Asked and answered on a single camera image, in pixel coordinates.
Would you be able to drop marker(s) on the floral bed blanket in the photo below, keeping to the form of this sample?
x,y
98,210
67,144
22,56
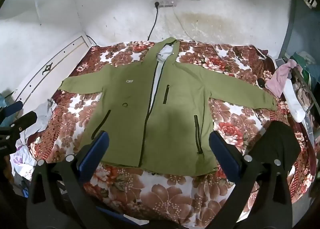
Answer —
x,y
170,194

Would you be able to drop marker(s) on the white power strip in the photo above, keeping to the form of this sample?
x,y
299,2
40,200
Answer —
x,y
165,1

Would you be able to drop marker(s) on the pink cloth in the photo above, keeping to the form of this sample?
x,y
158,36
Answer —
x,y
277,81

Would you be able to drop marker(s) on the blue grey door frame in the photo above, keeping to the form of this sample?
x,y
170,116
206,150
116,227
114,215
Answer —
x,y
296,18

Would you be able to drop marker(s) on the small black object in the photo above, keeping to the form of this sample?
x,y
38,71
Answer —
x,y
260,83

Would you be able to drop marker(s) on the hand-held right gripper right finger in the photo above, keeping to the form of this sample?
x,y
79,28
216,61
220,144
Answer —
x,y
221,150

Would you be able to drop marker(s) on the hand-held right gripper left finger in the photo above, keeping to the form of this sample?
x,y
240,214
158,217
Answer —
x,y
96,147

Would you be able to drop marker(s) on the grey white cloth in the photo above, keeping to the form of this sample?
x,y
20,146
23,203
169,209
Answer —
x,y
41,116

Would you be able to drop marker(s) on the green zip jacket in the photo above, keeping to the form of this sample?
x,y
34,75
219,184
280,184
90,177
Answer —
x,y
175,118

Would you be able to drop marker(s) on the white bed panel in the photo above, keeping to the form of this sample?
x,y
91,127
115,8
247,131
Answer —
x,y
62,53

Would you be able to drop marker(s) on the white purple plastic bag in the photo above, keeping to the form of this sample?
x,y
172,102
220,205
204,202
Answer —
x,y
21,160

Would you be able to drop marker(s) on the black metal bracket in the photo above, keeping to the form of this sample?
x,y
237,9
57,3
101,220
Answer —
x,y
47,68

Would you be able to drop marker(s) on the white sock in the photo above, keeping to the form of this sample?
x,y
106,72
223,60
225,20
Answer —
x,y
295,103

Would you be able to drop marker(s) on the black cloth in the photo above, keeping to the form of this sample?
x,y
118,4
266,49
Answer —
x,y
277,138

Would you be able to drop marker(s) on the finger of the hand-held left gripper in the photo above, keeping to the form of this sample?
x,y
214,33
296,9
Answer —
x,y
13,108
25,120

